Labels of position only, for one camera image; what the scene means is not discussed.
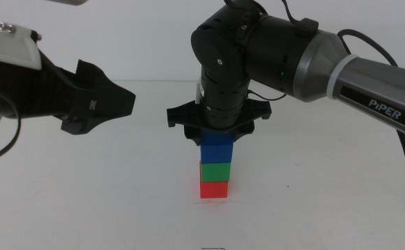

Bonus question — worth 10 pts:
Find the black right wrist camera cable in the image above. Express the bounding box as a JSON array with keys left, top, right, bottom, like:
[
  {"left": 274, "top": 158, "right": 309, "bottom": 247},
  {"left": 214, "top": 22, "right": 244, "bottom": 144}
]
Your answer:
[{"left": 280, "top": 0, "right": 320, "bottom": 38}]

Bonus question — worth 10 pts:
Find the green cube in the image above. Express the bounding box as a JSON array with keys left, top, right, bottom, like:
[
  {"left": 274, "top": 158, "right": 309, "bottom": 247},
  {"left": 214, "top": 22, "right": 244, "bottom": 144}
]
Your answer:
[{"left": 200, "top": 162, "right": 231, "bottom": 183}]

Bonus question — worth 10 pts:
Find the red cube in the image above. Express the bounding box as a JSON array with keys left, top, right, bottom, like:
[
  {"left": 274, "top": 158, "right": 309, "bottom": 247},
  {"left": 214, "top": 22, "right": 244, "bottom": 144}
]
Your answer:
[{"left": 199, "top": 160, "right": 229, "bottom": 199}]

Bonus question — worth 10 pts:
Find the black left wrist camera cable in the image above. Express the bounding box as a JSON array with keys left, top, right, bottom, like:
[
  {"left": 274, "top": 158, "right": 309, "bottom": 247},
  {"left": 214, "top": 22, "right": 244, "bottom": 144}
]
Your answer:
[{"left": 0, "top": 86, "right": 22, "bottom": 164}]

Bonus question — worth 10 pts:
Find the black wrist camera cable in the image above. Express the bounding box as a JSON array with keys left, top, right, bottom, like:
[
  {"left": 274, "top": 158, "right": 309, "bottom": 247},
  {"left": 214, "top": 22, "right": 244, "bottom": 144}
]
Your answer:
[
  {"left": 0, "top": 86, "right": 22, "bottom": 164},
  {"left": 280, "top": 0, "right": 320, "bottom": 38}
]

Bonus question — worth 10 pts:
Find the thin black right gripper cable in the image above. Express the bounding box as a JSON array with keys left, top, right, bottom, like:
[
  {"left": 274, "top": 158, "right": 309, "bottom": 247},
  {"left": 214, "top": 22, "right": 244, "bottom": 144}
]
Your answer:
[{"left": 246, "top": 88, "right": 288, "bottom": 102}]

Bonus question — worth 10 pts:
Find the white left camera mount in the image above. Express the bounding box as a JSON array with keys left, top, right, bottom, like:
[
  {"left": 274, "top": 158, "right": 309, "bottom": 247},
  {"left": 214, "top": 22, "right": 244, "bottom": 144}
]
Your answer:
[{"left": 0, "top": 0, "right": 43, "bottom": 71}]

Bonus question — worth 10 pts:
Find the blue cube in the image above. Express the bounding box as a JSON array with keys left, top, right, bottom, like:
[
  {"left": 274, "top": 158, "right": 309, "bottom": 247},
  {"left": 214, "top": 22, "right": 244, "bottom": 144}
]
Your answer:
[{"left": 200, "top": 129, "right": 234, "bottom": 165}]

